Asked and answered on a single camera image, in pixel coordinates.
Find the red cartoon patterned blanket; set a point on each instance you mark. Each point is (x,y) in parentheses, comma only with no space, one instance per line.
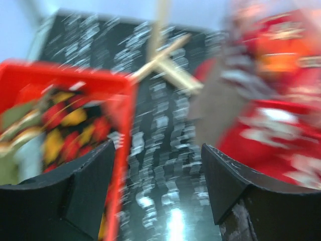
(281,51)

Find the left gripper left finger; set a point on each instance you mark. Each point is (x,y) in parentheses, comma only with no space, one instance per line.
(66,203)

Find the black argyle sock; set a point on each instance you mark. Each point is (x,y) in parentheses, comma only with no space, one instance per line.
(74,124)

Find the red plastic bin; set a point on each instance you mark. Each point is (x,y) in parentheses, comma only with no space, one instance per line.
(22,82)

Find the olive green striped sock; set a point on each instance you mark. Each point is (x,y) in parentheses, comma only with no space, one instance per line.
(22,123)

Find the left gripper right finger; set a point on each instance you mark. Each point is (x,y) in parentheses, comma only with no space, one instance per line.
(248,205)

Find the wooden clothes rack frame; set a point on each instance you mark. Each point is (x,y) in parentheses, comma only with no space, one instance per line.
(159,60)

